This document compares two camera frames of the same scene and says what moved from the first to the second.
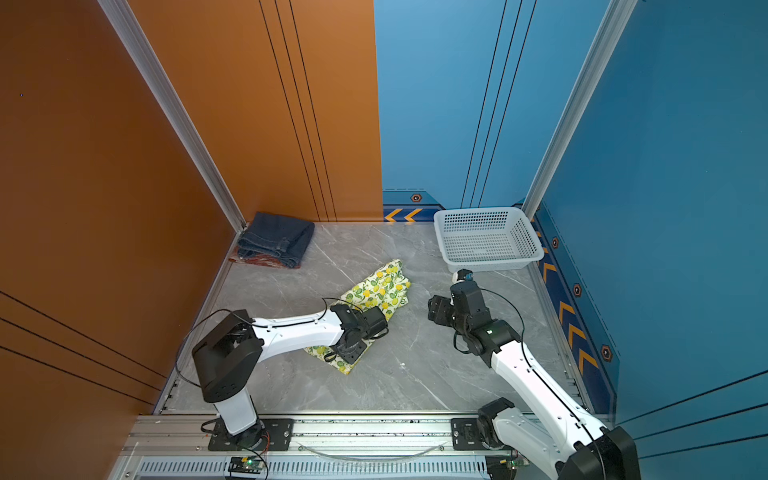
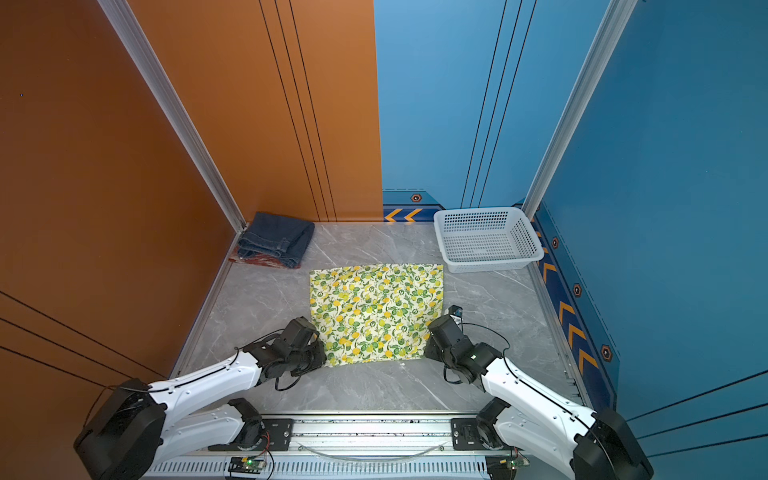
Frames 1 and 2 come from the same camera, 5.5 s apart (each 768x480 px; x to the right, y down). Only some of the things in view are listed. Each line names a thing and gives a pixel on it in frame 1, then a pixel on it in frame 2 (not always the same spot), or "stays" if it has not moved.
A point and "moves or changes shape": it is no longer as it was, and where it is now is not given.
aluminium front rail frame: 177,448 stays
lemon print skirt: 388,289 moves or changes shape
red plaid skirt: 261,259 stays
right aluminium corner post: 613,23 stays
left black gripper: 357,355 → 321,357
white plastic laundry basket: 488,238 stays
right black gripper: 437,310 → 429,351
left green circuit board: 248,464 stays
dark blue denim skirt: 283,238 stays
